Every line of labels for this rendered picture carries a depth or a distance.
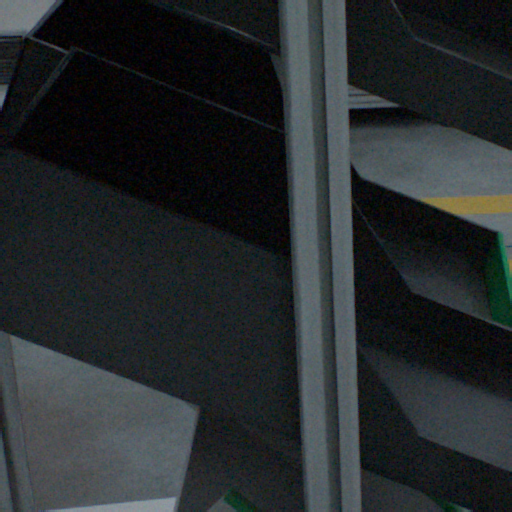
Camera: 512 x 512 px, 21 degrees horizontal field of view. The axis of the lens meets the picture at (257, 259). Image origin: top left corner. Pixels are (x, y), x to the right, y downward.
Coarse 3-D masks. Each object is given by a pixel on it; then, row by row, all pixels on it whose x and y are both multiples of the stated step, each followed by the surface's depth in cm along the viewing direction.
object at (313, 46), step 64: (320, 0) 44; (320, 64) 45; (320, 128) 45; (320, 192) 46; (320, 256) 47; (320, 320) 48; (0, 384) 85; (320, 384) 49; (0, 448) 86; (320, 448) 50
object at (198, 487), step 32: (224, 416) 68; (192, 448) 64; (224, 448) 66; (256, 448) 68; (288, 448) 69; (192, 480) 62; (224, 480) 64; (256, 480) 66; (288, 480) 68; (384, 480) 69
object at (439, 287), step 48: (96, 0) 75; (48, 48) 63; (96, 48) 76; (144, 48) 76; (192, 48) 76; (240, 48) 75; (240, 96) 77; (384, 192) 78; (384, 240) 77; (432, 240) 79; (480, 240) 79; (432, 288) 74; (480, 288) 76
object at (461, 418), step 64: (64, 64) 59; (64, 128) 62; (128, 128) 62; (192, 128) 62; (256, 128) 62; (0, 192) 50; (64, 192) 50; (128, 192) 63; (192, 192) 63; (256, 192) 63; (0, 256) 51; (64, 256) 51; (128, 256) 51; (192, 256) 51; (256, 256) 50; (384, 256) 64; (0, 320) 52; (64, 320) 52; (128, 320) 52; (192, 320) 52; (256, 320) 51; (384, 320) 65; (448, 320) 65; (192, 384) 53; (256, 384) 53; (384, 384) 52; (448, 384) 62; (384, 448) 53; (448, 448) 53
